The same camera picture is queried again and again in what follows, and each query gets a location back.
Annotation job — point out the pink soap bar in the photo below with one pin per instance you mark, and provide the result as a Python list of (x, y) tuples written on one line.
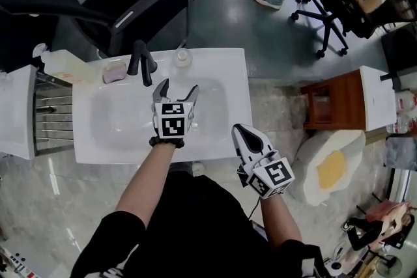
[(114, 71)]

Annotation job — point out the person's black clothing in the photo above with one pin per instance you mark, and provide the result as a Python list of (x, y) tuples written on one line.
[(195, 224)]

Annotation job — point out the person's right forearm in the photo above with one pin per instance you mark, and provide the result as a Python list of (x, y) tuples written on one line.
[(277, 221)]

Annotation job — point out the person's shoe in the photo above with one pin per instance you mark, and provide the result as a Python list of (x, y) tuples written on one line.
[(198, 168)]

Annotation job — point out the large white plastic jug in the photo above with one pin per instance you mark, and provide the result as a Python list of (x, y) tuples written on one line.
[(65, 65)]

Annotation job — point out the clear plastic bottles with red labels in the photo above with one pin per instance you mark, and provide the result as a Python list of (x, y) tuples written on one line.
[(405, 114)]

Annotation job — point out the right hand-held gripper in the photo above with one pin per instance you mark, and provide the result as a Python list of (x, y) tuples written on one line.
[(270, 172)]

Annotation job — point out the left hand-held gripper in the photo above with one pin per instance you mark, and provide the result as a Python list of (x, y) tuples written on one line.
[(172, 122)]

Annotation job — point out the small desk fan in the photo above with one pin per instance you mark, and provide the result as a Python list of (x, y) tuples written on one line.
[(387, 265)]

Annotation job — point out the white sink counter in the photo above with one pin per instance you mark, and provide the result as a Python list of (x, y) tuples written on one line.
[(228, 81)]

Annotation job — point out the white cabinet top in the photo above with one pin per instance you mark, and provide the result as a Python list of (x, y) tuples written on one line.
[(378, 97)]

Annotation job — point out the clear bottle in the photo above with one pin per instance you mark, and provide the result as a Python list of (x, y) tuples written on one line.
[(182, 58)]

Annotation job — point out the person's left forearm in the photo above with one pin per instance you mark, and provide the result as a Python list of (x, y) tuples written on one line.
[(146, 185)]

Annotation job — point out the fried egg shaped cushion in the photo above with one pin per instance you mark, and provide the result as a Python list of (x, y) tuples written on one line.
[(329, 166)]

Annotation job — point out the black faucet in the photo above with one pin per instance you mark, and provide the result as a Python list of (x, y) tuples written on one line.
[(139, 58)]

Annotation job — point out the white side cabinet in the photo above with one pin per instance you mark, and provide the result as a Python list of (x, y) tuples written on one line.
[(16, 114)]

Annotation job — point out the black office chair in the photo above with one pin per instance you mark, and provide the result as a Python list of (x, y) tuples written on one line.
[(107, 6)]

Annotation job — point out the brown wooden cabinet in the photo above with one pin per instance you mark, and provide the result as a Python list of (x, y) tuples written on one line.
[(335, 101)]

